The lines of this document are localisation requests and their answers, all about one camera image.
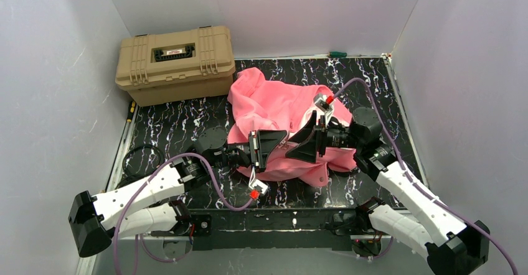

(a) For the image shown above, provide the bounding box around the pink zip-up jacket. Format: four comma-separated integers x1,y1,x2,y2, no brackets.
227,67,357,187

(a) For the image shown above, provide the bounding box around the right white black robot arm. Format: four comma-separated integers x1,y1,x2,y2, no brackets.
286,107,489,274

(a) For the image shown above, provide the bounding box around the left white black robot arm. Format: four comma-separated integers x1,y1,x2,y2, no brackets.
68,127,288,258

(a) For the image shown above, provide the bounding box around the tan plastic tool case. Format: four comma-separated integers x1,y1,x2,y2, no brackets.
115,26,235,107

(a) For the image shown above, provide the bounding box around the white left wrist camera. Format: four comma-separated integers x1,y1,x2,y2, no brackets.
248,167,268,200

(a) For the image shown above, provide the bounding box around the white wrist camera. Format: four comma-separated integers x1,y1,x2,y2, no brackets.
313,93,334,127
248,167,268,200

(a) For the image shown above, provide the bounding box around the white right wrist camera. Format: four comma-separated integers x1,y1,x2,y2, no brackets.
313,93,334,127

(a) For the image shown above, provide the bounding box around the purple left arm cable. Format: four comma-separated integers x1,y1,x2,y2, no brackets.
113,153,257,275

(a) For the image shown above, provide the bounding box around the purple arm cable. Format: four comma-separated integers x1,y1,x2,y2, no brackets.
113,153,257,275
332,77,520,275

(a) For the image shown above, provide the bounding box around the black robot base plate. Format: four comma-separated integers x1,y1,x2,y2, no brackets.
153,208,390,254

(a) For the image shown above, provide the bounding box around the black coiled cable bundle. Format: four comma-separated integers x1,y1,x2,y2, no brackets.
121,144,166,184

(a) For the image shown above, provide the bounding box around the yellow black handled screwdriver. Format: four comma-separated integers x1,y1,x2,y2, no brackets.
126,101,137,123

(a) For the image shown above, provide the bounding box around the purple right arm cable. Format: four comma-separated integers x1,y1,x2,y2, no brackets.
332,77,520,275

